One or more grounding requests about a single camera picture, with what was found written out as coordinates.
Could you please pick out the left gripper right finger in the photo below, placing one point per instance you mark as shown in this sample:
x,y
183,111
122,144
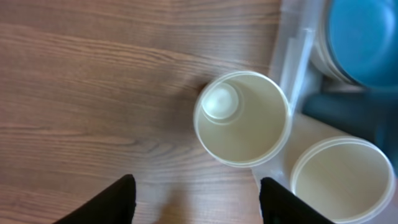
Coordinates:
x,y
280,206

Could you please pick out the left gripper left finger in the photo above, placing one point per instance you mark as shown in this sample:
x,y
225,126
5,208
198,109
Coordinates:
x,y
115,204

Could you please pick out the cream tall cup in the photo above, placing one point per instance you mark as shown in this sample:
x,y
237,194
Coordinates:
x,y
344,178
242,119

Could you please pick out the dark blue tall cup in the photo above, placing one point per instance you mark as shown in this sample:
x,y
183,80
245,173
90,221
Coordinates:
x,y
351,112
386,128

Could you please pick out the cream bowl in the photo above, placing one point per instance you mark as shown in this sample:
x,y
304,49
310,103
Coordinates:
x,y
318,60
332,64

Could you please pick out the dark blue bowl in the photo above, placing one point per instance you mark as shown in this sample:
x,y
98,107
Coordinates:
x,y
362,38

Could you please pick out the clear plastic storage bin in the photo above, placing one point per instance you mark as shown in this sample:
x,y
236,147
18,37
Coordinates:
x,y
293,71

